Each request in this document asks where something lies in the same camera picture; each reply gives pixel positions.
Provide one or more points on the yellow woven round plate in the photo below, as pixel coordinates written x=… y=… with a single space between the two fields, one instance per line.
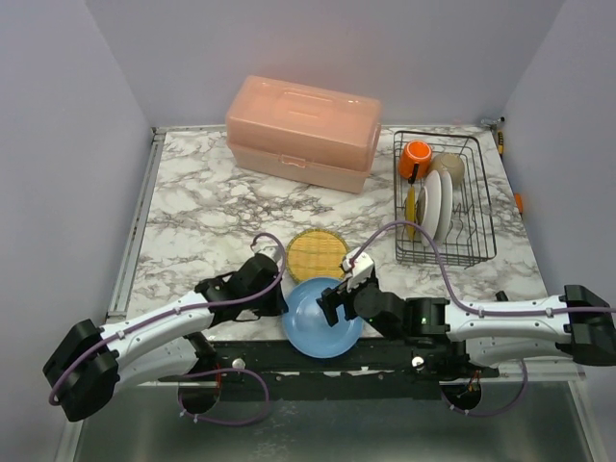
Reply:
x=316 y=253

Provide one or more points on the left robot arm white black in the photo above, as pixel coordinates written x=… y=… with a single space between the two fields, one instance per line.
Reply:
x=93 y=362

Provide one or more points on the teal Shi Hao Wei plate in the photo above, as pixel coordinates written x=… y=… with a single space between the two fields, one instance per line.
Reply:
x=445 y=208

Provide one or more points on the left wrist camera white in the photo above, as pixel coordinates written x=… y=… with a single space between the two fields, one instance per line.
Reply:
x=269 y=249

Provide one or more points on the light blue plate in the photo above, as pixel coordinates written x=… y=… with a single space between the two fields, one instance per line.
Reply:
x=305 y=325

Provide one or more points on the yellow black tool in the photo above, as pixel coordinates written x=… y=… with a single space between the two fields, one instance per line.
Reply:
x=500 y=135

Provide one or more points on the black front mounting rail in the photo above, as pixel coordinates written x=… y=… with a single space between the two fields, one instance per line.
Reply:
x=372 y=369

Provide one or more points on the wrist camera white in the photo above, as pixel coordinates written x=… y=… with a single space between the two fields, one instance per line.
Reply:
x=269 y=249
x=357 y=270

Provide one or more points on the white floral bowl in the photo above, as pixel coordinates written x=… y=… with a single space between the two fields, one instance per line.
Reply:
x=451 y=163

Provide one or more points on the orange mug black handle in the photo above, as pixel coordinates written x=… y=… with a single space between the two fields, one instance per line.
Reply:
x=414 y=161

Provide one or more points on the black wire dish rack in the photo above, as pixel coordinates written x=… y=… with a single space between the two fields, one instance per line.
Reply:
x=470 y=238

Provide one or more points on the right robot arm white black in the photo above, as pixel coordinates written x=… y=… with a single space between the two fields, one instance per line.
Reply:
x=577 y=324

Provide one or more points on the large teal rimmed plate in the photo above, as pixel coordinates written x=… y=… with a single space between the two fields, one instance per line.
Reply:
x=429 y=206

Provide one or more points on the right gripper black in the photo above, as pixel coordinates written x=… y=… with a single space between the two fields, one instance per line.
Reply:
x=337 y=298

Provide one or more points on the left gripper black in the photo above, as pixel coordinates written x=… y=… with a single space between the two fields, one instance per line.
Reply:
x=274 y=302

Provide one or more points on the small yellow patterned plate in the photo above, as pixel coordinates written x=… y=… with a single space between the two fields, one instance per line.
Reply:
x=410 y=213

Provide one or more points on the orange object at right edge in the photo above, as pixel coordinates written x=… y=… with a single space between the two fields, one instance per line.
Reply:
x=519 y=203

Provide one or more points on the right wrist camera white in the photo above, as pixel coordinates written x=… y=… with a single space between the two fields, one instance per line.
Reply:
x=357 y=270

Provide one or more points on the pink translucent storage box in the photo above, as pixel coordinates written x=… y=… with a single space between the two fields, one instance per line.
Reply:
x=306 y=134

